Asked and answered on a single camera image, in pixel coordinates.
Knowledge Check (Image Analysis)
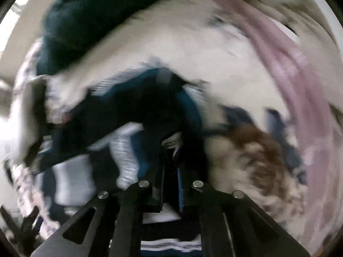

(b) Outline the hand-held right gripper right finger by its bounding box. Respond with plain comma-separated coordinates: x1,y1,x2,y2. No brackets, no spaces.
173,136,311,257

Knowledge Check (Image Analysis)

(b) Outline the dark teal fuzzy cloth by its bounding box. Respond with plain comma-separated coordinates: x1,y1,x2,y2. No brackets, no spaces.
36,0,242,76

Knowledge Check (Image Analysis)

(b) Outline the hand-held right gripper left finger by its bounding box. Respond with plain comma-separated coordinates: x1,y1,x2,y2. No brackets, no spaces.
31,139,172,257

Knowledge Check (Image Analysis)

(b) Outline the cream brown printed fleece blanket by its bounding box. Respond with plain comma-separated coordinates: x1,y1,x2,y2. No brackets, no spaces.
40,0,343,257

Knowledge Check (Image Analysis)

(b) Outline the navy white striped garment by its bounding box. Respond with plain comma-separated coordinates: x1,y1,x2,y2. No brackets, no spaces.
35,67,223,257

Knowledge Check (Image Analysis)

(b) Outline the pink white patterned cloth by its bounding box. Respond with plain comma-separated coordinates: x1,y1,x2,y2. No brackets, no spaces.
11,39,58,237

